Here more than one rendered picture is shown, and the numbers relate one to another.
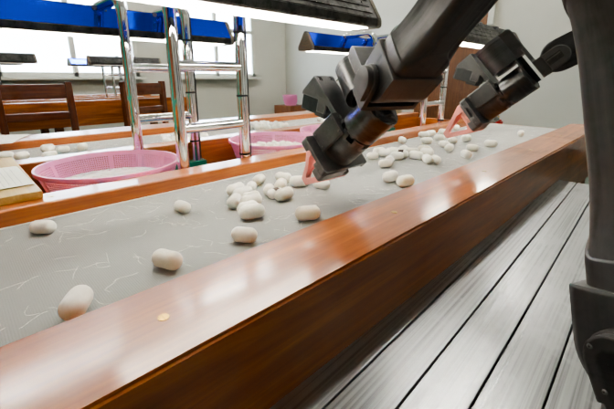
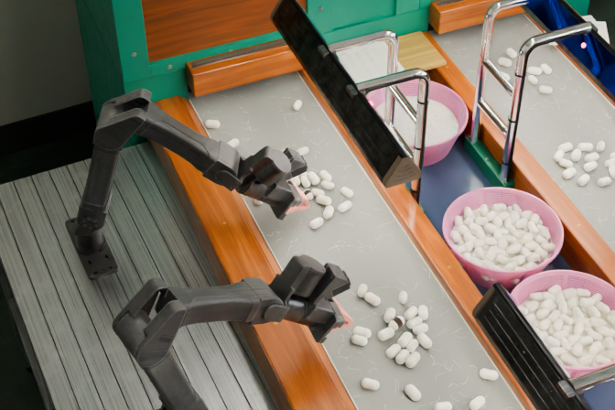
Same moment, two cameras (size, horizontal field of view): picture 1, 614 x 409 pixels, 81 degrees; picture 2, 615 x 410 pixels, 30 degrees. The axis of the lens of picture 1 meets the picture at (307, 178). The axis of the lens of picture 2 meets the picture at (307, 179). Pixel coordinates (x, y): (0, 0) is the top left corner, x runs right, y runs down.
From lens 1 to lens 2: 2.72 m
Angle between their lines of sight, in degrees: 95
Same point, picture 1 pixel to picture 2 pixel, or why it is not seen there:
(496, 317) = (170, 273)
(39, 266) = (257, 113)
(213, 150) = (524, 188)
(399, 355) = (172, 228)
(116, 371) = not seen: hidden behind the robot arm
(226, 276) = not seen: hidden behind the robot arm
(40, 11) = not seen: outside the picture
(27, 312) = (221, 116)
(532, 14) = not seen: outside the picture
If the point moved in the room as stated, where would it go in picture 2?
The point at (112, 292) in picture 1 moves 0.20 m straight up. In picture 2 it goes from (221, 134) to (217, 69)
